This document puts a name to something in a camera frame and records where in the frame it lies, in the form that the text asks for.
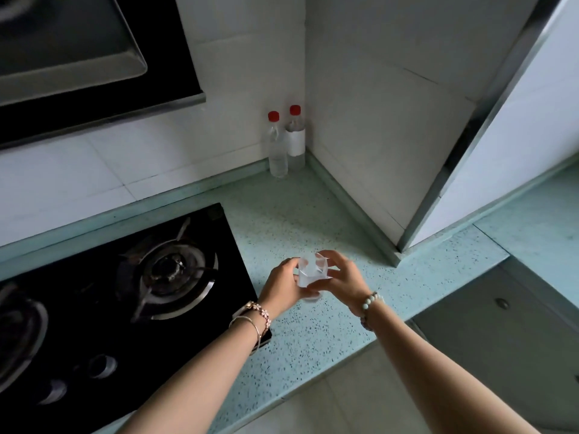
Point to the round cabinet knob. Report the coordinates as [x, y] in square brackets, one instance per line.
[502, 303]

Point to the clear drinking glass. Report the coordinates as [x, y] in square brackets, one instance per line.
[312, 277]

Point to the metal corner trim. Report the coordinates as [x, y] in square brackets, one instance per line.
[475, 126]

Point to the person's right forearm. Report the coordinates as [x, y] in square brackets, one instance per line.
[429, 379]

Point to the teal speckled countertop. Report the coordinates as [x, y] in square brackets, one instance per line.
[289, 212]

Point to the person's left hand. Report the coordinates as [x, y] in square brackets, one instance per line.
[280, 289]

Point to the white label red cap bottle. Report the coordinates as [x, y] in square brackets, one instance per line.
[295, 140]

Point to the plain red cap bottle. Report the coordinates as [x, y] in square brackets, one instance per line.
[277, 149]

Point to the person's left forearm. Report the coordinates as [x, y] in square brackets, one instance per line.
[199, 384]

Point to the grey kitchen base cabinets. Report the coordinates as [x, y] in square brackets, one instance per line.
[497, 348]

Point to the black glass gas stove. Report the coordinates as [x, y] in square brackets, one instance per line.
[90, 311]

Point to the thin gold bangle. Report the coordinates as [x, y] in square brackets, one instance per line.
[251, 321]

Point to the black range hood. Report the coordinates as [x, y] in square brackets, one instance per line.
[68, 40]

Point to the person's right hand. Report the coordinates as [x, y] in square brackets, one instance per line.
[350, 286]

